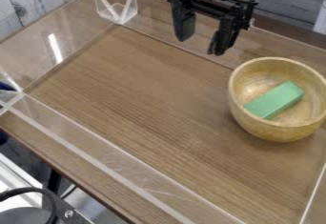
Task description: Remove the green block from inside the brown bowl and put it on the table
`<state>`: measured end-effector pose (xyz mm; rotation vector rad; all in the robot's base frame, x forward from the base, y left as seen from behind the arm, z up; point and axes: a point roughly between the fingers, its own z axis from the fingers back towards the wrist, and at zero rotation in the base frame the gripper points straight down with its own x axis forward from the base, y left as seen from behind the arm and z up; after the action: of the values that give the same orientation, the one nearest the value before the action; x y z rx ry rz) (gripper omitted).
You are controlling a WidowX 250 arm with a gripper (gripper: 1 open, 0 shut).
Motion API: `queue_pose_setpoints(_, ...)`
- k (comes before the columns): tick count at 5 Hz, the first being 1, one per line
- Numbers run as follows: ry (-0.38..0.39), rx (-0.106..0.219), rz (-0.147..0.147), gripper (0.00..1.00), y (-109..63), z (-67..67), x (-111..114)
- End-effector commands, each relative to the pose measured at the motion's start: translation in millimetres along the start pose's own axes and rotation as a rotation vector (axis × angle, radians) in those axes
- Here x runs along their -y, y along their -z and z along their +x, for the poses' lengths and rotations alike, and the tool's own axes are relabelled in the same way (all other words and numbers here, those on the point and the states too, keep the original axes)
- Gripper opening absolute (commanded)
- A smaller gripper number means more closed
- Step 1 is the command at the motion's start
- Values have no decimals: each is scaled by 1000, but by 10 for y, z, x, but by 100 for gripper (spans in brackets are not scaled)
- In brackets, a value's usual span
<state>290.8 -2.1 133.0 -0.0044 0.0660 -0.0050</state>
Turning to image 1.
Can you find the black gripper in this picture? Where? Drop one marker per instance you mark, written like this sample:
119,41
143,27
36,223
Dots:
234,12

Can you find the brown wooden bowl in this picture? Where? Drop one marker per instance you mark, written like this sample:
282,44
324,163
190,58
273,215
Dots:
254,78

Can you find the green rectangular block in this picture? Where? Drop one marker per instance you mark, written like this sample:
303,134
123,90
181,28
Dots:
275,100

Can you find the black table leg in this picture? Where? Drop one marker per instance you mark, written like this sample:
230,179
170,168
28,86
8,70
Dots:
54,182

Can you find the clear acrylic corner bracket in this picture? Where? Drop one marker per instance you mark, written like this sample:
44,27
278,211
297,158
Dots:
118,13

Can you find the clear acrylic tray wall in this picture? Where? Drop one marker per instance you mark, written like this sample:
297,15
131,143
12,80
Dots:
140,193

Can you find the black metal bracket with screw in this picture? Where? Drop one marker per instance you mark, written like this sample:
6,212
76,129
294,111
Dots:
66,214

